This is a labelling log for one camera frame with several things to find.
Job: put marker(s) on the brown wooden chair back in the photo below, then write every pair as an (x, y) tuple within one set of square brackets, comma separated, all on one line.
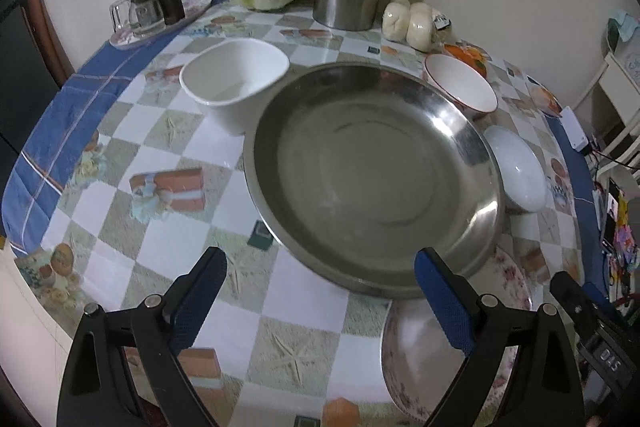
[(47, 32)]

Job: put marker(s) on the white printed box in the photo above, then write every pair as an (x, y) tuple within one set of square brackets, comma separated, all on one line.
[(629, 62)]

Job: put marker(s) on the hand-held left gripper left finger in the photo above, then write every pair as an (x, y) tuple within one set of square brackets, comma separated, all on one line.
[(197, 302)]

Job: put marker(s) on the small white bowl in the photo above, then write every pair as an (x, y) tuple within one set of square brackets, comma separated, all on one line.
[(517, 169)]

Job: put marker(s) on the red-rimmed white bowl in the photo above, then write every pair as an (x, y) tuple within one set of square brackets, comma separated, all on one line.
[(457, 79)]

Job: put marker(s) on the large steel basin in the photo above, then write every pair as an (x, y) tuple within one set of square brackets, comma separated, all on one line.
[(370, 177)]

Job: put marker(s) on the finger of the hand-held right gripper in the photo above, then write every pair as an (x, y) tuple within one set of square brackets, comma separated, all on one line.
[(575, 302)]

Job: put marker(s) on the white shelf rack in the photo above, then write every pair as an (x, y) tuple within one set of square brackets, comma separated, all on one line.
[(612, 107)]

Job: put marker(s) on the floral plate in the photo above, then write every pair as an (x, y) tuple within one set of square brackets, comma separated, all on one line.
[(415, 357)]

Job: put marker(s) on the colourful packets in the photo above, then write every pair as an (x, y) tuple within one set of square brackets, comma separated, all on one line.
[(622, 227)]

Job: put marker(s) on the white square bowl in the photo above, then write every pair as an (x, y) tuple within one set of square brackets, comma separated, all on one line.
[(235, 72)]

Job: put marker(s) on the floral round tray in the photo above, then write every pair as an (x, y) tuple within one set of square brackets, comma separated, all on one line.
[(195, 14)]

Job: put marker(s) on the green bag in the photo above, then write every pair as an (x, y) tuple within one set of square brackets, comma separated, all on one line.
[(621, 26)]

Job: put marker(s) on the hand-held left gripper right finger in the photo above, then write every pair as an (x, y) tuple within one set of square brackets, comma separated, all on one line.
[(445, 302)]

